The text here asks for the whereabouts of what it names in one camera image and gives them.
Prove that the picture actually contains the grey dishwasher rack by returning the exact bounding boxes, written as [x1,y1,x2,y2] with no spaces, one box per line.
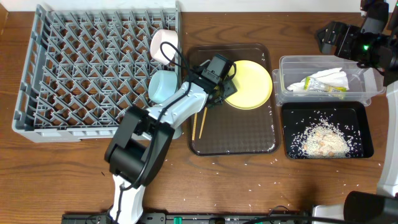
[12,1,181,142]

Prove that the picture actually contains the clear plastic bin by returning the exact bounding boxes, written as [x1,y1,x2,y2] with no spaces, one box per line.
[272,55,386,106]

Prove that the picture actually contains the rice and food scraps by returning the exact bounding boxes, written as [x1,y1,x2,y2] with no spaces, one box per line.
[287,118,362,159]

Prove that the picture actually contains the dark brown serving tray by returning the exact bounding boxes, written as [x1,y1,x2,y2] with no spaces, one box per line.
[187,44,280,156]

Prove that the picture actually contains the wrapper and napkin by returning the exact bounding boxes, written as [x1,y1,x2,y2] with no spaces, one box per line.
[286,67,349,97]

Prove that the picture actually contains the light blue bowl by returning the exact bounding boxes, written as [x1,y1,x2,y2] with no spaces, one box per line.
[148,70,177,104]

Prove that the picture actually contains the wooden chopstick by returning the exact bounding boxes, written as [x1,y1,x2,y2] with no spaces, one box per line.
[199,107,208,139]
[192,113,198,141]

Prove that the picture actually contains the white pink bowl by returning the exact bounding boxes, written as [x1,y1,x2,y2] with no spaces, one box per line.
[150,29,178,65]

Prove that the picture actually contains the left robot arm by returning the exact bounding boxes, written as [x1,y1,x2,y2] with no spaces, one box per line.
[104,54,237,223]

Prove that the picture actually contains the yellow plate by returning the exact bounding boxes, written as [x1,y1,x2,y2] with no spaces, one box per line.
[225,60,273,110]

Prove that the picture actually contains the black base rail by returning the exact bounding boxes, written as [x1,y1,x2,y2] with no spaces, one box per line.
[61,211,374,224]

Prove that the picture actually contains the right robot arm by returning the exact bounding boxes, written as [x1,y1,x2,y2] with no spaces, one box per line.
[310,0,397,223]

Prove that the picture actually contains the black waste tray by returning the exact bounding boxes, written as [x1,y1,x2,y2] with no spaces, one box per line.
[281,101,374,159]

